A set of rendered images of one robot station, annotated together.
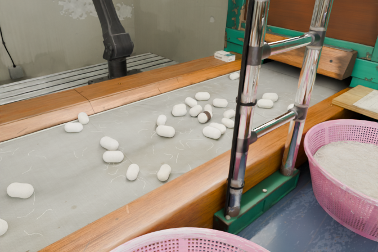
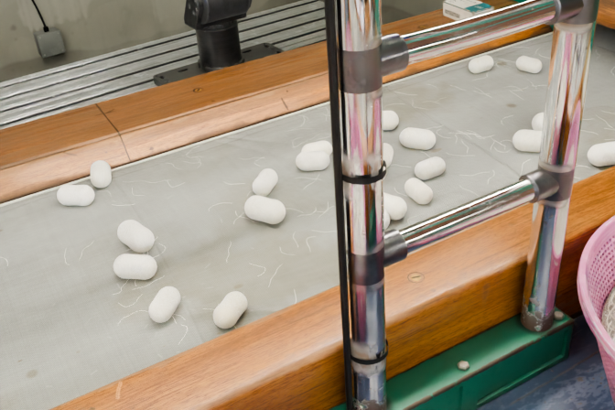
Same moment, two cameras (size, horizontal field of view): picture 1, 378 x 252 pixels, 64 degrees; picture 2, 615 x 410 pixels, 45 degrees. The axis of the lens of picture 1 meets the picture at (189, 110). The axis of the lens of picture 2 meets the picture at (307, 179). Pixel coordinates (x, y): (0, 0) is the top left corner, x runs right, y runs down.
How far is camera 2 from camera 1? 0.14 m
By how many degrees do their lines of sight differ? 14
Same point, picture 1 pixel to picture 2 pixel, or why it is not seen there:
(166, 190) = (212, 353)
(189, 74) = not seen: hidden behind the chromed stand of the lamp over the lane
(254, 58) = (356, 76)
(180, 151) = (287, 258)
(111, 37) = not seen: outside the picture
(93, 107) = (127, 148)
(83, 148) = (85, 242)
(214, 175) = (328, 325)
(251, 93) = (362, 154)
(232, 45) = not seen: outside the picture
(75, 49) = not seen: outside the picture
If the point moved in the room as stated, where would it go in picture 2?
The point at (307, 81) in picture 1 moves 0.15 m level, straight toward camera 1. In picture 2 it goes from (562, 111) to (454, 237)
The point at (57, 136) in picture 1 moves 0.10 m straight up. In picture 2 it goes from (41, 215) to (11, 117)
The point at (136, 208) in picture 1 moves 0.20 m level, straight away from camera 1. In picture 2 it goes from (137, 390) to (187, 208)
